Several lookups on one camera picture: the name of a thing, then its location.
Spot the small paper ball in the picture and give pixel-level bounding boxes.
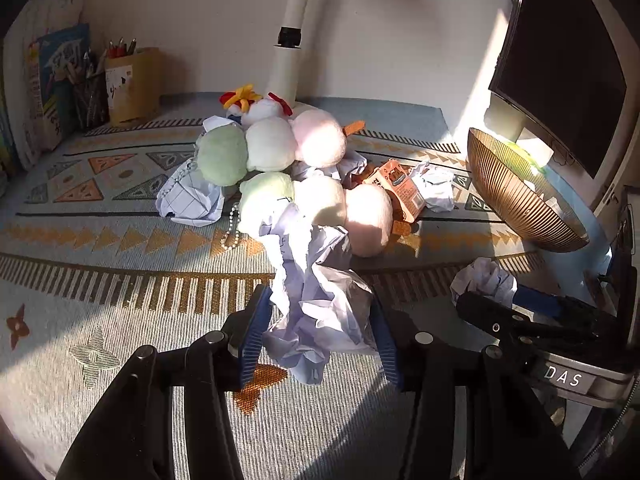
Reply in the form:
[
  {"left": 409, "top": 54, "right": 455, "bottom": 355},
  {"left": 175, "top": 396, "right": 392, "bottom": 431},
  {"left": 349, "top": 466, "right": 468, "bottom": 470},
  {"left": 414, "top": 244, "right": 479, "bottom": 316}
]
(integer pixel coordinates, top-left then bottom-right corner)
[{"left": 450, "top": 257, "right": 518, "bottom": 309}]

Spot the white paper ball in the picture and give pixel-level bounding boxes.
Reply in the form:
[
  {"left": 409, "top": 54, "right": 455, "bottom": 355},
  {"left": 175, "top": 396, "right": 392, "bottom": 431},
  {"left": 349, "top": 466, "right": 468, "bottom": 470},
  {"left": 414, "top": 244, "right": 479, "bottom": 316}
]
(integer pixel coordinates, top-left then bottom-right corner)
[{"left": 258, "top": 200, "right": 376, "bottom": 385}]

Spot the green white pink plush skewer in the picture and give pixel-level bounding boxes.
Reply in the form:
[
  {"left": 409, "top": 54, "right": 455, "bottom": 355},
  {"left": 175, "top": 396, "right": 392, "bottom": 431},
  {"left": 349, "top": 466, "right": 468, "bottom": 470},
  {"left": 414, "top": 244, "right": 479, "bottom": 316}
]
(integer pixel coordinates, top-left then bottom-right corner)
[{"left": 194, "top": 107, "right": 366, "bottom": 186}]

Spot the red yellow plush toy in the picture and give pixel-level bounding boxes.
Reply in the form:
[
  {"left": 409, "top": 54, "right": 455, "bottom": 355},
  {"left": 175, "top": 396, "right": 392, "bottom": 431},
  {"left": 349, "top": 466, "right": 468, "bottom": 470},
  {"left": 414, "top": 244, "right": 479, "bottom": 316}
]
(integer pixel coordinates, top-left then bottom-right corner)
[{"left": 218, "top": 84, "right": 293, "bottom": 128}]

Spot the brown wicker bowl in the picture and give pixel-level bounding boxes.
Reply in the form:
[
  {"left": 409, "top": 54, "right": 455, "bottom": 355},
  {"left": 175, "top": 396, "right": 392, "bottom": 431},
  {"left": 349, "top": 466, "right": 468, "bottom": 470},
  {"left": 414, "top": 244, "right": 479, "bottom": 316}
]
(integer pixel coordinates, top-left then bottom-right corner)
[{"left": 468, "top": 128, "right": 589, "bottom": 252}]

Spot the crumpled white paper right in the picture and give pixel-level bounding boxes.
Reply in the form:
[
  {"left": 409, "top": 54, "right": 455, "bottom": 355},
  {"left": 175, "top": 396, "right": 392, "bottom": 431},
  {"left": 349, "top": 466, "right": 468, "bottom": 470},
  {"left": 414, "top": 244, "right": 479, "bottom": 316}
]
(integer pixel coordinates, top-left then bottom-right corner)
[{"left": 410, "top": 162, "right": 454, "bottom": 212}]

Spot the patterned woven table mat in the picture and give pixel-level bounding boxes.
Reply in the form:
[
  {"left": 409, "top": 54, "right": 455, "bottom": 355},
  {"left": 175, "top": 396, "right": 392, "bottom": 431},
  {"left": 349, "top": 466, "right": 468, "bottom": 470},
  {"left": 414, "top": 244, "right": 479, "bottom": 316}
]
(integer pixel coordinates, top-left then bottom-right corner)
[{"left": 1, "top": 94, "right": 608, "bottom": 479}]

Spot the orange snack packet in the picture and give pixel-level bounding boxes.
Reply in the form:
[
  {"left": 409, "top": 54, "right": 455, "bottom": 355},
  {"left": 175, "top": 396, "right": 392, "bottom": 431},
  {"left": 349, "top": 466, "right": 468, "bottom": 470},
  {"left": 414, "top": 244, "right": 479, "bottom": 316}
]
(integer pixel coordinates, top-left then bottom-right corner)
[{"left": 355, "top": 159, "right": 425, "bottom": 223}]

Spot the crumpled grid paper ball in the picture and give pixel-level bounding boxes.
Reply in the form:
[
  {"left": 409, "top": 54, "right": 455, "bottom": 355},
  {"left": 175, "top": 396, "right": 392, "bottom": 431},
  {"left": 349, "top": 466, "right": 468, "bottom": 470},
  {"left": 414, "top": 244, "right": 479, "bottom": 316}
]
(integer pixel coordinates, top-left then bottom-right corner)
[{"left": 155, "top": 157, "right": 224, "bottom": 228}]

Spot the brown cardboard pen holder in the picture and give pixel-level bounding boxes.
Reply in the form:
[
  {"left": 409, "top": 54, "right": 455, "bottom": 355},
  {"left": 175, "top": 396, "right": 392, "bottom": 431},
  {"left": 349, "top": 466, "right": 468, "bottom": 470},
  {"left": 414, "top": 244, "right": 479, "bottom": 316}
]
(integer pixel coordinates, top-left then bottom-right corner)
[{"left": 105, "top": 47, "right": 162, "bottom": 127}]

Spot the white desk lamp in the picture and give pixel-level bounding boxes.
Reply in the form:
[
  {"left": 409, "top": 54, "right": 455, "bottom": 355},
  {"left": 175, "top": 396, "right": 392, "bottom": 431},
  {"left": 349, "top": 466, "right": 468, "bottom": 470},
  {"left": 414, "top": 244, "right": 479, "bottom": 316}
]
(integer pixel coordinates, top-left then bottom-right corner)
[{"left": 266, "top": 0, "right": 308, "bottom": 106}]

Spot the black mesh pen holder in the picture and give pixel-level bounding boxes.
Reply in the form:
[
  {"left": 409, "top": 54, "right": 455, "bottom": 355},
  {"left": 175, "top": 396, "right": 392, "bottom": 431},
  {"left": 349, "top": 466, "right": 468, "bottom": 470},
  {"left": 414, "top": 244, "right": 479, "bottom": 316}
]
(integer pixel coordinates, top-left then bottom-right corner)
[{"left": 66, "top": 49, "right": 110, "bottom": 132}]

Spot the blue cover book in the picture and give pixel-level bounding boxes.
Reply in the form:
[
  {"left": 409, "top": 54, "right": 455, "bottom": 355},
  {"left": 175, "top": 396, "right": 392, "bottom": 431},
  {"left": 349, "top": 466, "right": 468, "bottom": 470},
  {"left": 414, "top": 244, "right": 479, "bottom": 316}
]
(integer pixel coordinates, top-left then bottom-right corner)
[{"left": 25, "top": 23, "right": 89, "bottom": 152}]

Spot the white paper booklet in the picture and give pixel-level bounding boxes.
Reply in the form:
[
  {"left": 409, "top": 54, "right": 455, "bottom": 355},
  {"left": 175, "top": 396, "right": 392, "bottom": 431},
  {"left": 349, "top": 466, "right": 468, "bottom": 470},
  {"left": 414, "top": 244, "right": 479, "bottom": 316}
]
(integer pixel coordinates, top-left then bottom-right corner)
[{"left": 2, "top": 0, "right": 84, "bottom": 170}]

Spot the white bead chain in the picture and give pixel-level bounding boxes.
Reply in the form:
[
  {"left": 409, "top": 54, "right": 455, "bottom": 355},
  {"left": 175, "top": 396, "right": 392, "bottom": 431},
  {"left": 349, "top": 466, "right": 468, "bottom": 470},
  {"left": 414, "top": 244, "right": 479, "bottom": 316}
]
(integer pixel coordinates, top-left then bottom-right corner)
[{"left": 220, "top": 200, "right": 242, "bottom": 253}]

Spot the black wall monitor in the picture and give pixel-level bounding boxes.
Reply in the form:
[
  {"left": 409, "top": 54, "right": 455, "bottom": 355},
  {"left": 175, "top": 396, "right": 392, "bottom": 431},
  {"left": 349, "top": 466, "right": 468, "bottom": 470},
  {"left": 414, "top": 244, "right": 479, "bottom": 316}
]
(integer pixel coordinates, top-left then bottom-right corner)
[{"left": 489, "top": 0, "right": 639, "bottom": 181}]

